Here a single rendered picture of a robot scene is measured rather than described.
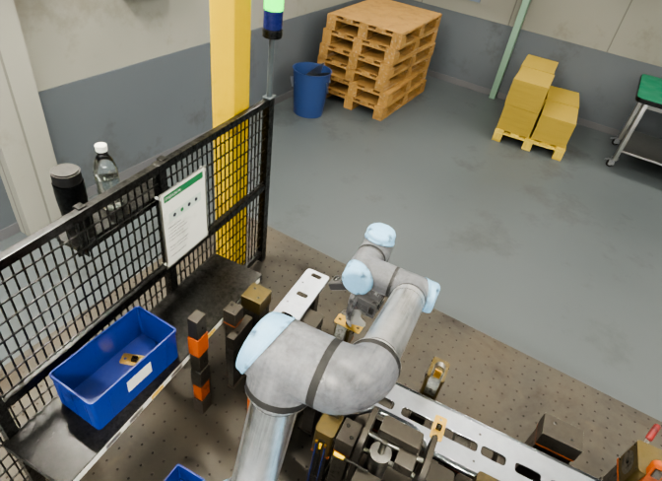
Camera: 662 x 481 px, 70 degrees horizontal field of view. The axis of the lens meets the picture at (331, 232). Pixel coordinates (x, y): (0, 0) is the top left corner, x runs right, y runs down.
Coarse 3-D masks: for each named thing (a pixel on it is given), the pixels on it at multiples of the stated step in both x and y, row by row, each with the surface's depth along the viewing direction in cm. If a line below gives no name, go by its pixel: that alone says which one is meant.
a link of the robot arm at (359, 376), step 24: (408, 288) 103; (432, 288) 106; (384, 312) 93; (408, 312) 94; (384, 336) 84; (408, 336) 90; (336, 360) 73; (360, 360) 74; (384, 360) 77; (336, 384) 71; (360, 384) 72; (384, 384) 75; (336, 408) 72; (360, 408) 74
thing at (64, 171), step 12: (60, 168) 122; (72, 168) 122; (60, 180) 119; (72, 180) 121; (60, 192) 121; (72, 192) 122; (84, 192) 125; (60, 204) 124; (72, 204) 124; (72, 228) 129
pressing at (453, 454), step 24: (384, 408) 149; (408, 408) 150; (432, 408) 151; (456, 432) 145; (480, 432) 146; (432, 456) 139; (456, 456) 139; (480, 456) 140; (504, 456) 141; (528, 456) 142; (552, 456) 144; (504, 480) 136; (528, 480) 137; (552, 480) 138; (576, 480) 138; (600, 480) 140
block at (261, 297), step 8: (248, 288) 173; (256, 288) 173; (264, 288) 174; (248, 296) 170; (256, 296) 170; (264, 296) 171; (248, 304) 170; (256, 304) 168; (264, 304) 171; (248, 312) 174; (256, 312) 171; (264, 312) 176; (256, 320) 174
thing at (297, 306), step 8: (304, 272) 191; (312, 272) 192; (304, 280) 188; (312, 280) 188; (320, 280) 189; (296, 288) 184; (304, 288) 185; (312, 288) 185; (320, 288) 186; (288, 296) 180; (296, 296) 181; (312, 296) 182; (280, 304) 177; (288, 304) 177; (296, 304) 178; (304, 304) 178; (288, 312) 174; (296, 312) 174; (304, 312) 176
